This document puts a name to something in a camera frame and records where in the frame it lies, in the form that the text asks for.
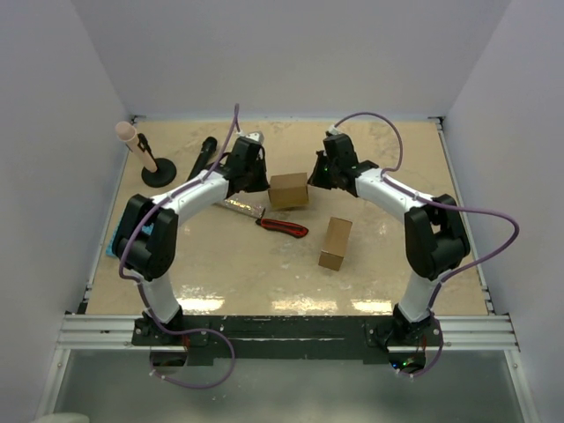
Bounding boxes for taped cardboard box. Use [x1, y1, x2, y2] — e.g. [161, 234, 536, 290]
[268, 173, 309, 210]

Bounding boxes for small cardboard box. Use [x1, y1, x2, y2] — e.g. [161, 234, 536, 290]
[318, 217, 353, 271]

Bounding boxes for red black utility knife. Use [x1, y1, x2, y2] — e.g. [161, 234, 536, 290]
[256, 218, 308, 239]

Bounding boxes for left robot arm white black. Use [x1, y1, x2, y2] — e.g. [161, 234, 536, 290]
[112, 131, 269, 345]

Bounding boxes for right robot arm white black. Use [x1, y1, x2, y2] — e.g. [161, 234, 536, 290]
[308, 134, 471, 346]

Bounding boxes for silver glitter microphone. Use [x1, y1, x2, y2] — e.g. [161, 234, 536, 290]
[217, 198, 264, 219]

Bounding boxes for black microphone orange end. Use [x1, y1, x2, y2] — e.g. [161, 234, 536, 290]
[187, 137, 218, 181]

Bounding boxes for beige microphone on stand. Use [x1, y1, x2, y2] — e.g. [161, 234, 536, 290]
[115, 121, 158, 173]

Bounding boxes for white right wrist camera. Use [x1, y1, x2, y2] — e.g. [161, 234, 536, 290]
[325, 127, 339, 137]

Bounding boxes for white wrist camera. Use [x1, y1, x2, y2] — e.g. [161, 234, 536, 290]
[238, 131, 264, 145]
[325, 127, 339, 137]

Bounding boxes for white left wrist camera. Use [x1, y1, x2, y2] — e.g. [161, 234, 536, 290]
[238, 131, 264, 145]

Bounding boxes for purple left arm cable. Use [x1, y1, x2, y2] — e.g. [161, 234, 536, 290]
[118, 103, 241, 390]

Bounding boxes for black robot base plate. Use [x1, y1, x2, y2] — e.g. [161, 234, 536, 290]
[131, 315, 442, 368]

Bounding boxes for aluminium frame rail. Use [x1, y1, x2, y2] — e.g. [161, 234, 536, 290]
[56, 315, 519, 351]

